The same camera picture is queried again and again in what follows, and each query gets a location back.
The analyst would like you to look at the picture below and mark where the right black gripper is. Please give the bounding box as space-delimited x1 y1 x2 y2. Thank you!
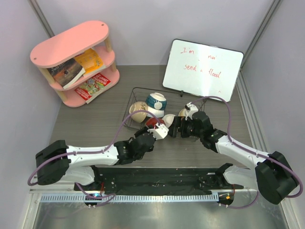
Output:
168 117 203 139

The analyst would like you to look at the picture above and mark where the red flower bowl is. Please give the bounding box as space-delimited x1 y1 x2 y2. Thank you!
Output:
145 117 165 128

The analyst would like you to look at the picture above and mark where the beige flower bowl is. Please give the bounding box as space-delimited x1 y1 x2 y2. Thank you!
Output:
129 101 148 123

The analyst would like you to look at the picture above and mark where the teal plaid bowl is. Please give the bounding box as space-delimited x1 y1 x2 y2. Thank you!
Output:
145 92 167 111

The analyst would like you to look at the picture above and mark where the black wire dish rack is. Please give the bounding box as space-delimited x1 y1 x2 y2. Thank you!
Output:
123 87 207 130

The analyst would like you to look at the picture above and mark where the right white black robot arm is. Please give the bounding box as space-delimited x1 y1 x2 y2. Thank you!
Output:
169 111 299 204

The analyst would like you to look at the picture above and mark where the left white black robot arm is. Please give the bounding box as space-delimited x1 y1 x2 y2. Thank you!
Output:
34 131 157 190

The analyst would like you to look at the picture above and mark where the white bowl with blue stripes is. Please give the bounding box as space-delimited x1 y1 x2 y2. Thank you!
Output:
162 114 176 128

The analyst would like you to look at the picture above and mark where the yellow dotted bowl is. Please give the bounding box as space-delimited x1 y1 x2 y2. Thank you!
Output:
178 108 191 117

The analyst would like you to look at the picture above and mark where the white ribbed bowl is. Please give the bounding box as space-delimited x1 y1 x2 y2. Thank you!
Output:
148 107 164 118

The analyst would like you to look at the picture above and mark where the white whiteboard with red writing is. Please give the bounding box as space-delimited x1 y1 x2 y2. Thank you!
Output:
163 39 244 102

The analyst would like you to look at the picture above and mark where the red colourful cover book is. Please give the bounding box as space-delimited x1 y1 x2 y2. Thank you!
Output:
74 73 112 104

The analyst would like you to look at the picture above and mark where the yellow cover book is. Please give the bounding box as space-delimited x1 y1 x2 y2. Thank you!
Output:
74 48 106 76

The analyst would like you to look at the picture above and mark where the pink three-tier wooden shelf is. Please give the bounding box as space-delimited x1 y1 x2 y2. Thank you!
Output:
30 21 120 107

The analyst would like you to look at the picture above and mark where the dark cover book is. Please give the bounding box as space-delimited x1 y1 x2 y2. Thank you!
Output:
47 58 85 89

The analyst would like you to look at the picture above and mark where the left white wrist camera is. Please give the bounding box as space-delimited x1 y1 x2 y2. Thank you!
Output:
148 124 169 140

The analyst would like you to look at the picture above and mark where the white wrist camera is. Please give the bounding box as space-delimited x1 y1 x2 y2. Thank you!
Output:
148 124 169 140
184 102 199 120

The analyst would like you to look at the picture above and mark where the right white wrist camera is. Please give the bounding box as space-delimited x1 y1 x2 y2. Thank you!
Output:
184 102 199 120

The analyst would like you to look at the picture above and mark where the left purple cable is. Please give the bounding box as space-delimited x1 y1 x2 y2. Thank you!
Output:
27 111 166 186

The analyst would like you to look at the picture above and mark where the purple cable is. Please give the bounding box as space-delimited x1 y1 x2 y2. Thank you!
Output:
193 95 303 198
27 111 166 186

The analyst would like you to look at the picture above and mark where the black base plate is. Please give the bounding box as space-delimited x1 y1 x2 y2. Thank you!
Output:
82 166 243 196

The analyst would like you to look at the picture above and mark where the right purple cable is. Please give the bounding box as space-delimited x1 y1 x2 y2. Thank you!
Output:
193 95 303 198

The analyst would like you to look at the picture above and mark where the white slotted cable duct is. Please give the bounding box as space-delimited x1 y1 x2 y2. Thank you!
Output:
40 193 219 203

